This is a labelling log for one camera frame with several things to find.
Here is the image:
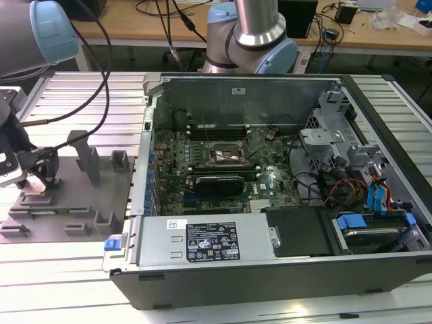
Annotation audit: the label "tall black box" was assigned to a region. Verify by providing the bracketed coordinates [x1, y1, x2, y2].
[278, 0, 320, 40]

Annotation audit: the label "blue network cable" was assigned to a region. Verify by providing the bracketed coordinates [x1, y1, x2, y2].
[319, 32, 330, 74]

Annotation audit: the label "metal socket cover frame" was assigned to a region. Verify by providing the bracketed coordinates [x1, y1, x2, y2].
[245, 130, 269, 160]

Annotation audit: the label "copper cable sleeve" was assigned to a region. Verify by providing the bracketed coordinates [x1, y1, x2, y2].
[16, 119, 49, 128]

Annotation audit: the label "silver chipset heatsink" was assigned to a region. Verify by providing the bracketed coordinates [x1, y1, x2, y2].
[248, 198, 271, 214]

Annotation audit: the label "small white box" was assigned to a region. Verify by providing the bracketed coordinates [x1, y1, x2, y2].
[414, 18, 432, 36]

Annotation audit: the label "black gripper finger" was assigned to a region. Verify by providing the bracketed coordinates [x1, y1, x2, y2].
[39, 147, 63, 189]
[20, 158, 43, 185]

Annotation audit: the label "black hanging cable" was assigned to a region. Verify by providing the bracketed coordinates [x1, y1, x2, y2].
[170, 0, 209, 74]

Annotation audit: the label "blue disk carrier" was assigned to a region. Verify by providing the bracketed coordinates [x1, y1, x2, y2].
[335, 211, 416, 237]

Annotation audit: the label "green motherboard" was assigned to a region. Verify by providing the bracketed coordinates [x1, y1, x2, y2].
[153, 123, 304, 217]

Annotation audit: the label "open black PC case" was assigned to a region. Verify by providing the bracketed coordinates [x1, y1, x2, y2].
[101, 72, 432, 311]

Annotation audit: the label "grey parts rack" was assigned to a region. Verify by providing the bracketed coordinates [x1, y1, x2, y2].
[0, 130, 136, 244]

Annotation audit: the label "CPU socket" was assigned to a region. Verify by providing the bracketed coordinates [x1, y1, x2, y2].
[209, 138, 250, 167]

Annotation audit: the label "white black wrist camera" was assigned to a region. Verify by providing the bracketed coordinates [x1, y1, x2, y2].
[0, 140, 27, 188]

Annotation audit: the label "clear plastic bag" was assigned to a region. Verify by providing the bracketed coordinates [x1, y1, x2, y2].
[369, 5, 421, 32]

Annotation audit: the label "grey power supply unit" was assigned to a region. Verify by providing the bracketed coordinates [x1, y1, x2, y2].
[136, 214, 276, 266]

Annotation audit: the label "wide black case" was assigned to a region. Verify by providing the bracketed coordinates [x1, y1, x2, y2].
[65, 0, 108, 22]

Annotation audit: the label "small black cube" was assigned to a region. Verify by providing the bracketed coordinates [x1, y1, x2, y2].
[335, 2, 358, 25]

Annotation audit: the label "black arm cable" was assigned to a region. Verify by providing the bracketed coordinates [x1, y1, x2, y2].
[43, 18, 112, 151]

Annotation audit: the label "silver metal drive cage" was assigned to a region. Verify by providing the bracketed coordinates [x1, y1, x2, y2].
[298, 90, 358, 176]

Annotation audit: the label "black cable clump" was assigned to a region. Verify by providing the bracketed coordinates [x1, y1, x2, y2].
[171, 108, 190, 132]

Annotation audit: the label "silver CPU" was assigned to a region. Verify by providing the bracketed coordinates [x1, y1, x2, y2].
[22, 173, 48, 196]

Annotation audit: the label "light blue data wire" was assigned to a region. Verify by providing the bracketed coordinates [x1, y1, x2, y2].
[367, 180, 381, 217]
[377, 182, 392, 217]

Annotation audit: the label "green RAM stick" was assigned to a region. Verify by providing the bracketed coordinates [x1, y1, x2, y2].
[28, 208, 72, 217]

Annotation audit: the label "black cable bundle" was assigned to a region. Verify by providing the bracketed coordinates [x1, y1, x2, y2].
[286, 134, 325, 207]

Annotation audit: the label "black graphics card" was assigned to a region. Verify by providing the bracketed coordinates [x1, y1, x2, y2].
[194, 174, 246, 196]

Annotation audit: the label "black plastic shroud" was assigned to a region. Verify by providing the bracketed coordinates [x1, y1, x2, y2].
[263, 206, 335, 257]

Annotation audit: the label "red yellow power wires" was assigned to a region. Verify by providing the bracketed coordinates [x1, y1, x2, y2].
[323, 178, 369, 205]

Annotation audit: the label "flat white device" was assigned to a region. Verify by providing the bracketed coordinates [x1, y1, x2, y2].
[356, 0, 396, 11]

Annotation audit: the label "thin wire locking lever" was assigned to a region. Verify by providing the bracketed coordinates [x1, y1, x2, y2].
[201, 117, 213, 147]

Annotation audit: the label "silver black hard disk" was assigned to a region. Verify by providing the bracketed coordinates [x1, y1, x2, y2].
[343, 227, 404, 254]

